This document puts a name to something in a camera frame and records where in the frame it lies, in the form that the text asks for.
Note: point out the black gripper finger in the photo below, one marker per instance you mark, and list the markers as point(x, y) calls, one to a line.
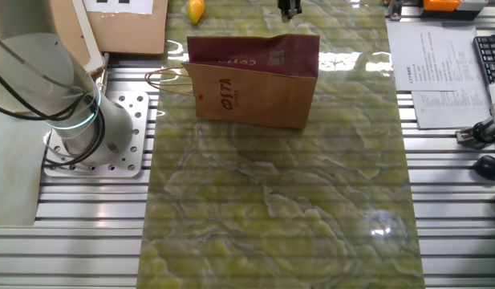
point(286, 15)
point(296, 11)

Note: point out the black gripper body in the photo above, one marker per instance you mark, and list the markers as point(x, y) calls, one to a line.
point(289, 4)

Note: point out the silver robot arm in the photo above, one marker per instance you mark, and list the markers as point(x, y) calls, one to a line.
point(78, 112)

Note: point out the Costa paper bag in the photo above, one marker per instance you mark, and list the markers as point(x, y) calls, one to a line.
point(251, 96)

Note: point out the yellow toy mango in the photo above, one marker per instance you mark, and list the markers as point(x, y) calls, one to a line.
point(195, 11)

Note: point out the orange plastic block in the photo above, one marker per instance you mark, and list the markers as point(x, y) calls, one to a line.
point(441, 5)

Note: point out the printed paper sheet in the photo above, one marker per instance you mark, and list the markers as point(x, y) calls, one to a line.
point(435, 60)
point(451, 110)

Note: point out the brown cardboard sheet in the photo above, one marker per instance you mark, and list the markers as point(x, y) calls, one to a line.
point(126, 32)

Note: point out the checkerboard calibration paper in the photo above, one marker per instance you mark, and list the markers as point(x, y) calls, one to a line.
point(118, 6)

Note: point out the grey plastic block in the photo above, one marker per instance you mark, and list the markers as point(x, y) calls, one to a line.
point(473, 4)

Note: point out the green marble pattern mat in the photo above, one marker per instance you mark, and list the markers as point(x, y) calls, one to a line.
point(271, 200)

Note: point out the white framed brown board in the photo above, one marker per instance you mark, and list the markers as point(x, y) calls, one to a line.
point(88, 40)

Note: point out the black keyboard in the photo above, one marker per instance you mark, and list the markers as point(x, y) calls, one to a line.
point(492, 56)

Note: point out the grey metal bracket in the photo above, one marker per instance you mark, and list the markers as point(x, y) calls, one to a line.
point(394, 10)

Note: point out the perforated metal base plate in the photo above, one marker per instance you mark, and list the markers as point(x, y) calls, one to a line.
point(139, 132)

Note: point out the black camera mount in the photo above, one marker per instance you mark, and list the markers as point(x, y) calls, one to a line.
point(477, 134)

